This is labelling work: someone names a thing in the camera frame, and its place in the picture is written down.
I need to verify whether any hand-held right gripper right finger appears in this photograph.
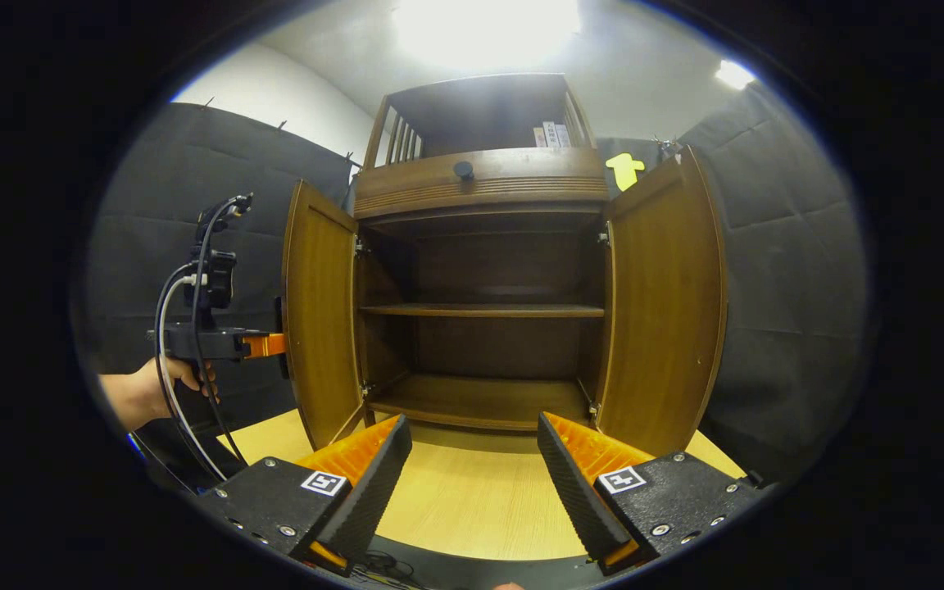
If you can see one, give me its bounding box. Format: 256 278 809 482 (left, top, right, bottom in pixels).
537 411 773 576

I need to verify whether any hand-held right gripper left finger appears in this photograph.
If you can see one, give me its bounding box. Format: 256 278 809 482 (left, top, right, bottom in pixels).
196 414 414 576

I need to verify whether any wooden shoe cabinet door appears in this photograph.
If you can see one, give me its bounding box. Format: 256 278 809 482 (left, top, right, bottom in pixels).
282 180 366 450
595 146 727 458

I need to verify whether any wooden double-door shoe cabinet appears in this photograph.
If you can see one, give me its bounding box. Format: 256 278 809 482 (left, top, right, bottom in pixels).
282 72 727 458

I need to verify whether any black backdrop cloth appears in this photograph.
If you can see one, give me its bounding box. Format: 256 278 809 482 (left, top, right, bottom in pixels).
70 82 870 484

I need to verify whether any large ceiling light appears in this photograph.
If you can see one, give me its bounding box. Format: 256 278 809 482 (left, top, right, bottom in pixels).
390 0 583 70

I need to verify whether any small ceiling light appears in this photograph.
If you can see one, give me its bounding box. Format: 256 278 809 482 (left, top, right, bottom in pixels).
715 60 756 91

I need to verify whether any black door handle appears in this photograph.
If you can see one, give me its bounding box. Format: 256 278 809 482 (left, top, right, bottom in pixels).
275 297 289 379

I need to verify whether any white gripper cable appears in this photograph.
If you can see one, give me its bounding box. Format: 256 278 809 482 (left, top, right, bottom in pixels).
154 275 229 483

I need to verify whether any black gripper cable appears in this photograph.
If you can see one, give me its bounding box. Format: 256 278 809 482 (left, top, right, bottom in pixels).
189 197 250 466

